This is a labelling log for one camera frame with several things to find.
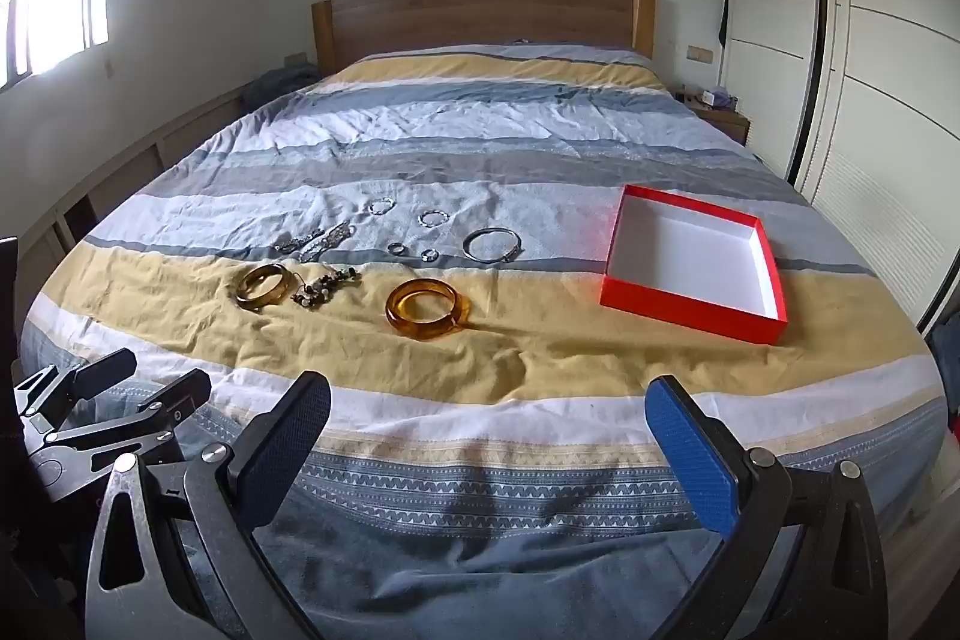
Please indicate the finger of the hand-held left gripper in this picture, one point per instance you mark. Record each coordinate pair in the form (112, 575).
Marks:
(184, 389)
(101, 370)

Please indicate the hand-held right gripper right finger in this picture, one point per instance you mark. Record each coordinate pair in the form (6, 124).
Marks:
(690, 452)

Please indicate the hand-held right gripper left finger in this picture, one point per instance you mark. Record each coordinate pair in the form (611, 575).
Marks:
(285, 452)

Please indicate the brown gold bangle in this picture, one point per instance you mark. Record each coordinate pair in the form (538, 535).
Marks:
(247, 299)

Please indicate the red shallow box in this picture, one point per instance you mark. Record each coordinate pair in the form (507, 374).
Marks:
(675, 310)

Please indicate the amber bangle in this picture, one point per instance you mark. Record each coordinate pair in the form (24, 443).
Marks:
(397, 314)

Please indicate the thin silver bangle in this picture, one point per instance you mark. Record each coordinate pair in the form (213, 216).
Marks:
(465, 246)

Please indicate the red cloth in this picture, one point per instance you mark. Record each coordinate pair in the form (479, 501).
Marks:
(954, 419)

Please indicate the blue clothes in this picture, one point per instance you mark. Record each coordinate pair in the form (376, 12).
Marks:
(948, 340)

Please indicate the dark cloth pile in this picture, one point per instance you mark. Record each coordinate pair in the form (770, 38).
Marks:
(274, 84)

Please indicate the wooden nightstand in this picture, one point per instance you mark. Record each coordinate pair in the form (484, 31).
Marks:
(731, 123)

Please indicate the striped bed with headboard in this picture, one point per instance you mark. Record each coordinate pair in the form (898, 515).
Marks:
(525, 160)

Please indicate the small white item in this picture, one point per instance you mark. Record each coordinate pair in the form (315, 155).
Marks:
(703, 99)

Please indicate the purple item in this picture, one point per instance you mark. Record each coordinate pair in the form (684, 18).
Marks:
(722, 98)

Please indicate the white sliding wardrobe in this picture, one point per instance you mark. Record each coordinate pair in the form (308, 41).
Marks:
(862, 85)

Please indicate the wooden headboard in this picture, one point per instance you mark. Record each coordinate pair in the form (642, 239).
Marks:
(480, 21)

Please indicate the low white wall cabinet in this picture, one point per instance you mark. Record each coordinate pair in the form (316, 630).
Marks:
(112, 160)

